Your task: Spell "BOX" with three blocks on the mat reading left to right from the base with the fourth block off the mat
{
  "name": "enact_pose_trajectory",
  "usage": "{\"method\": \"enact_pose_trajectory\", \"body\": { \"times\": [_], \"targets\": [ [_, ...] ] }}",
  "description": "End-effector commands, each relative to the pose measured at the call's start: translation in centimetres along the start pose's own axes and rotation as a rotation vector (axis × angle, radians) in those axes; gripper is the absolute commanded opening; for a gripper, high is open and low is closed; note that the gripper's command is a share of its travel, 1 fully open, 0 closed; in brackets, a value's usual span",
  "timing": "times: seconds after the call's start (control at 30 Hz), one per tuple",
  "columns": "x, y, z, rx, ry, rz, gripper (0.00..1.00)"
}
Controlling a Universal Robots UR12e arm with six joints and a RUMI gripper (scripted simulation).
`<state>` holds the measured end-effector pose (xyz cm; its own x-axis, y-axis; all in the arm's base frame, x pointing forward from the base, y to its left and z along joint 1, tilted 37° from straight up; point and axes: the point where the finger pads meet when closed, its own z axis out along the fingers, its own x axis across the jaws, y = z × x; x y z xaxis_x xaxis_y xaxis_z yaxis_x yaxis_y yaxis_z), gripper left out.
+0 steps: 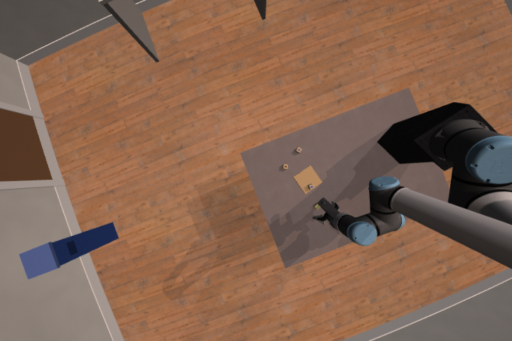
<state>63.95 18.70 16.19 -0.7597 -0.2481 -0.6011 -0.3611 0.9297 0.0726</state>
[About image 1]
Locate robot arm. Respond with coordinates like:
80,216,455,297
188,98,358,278
318,119,512,269

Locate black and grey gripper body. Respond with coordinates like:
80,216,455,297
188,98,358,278
324,213,335,228

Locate orange flat mat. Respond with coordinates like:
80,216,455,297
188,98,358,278
294,166,322,194

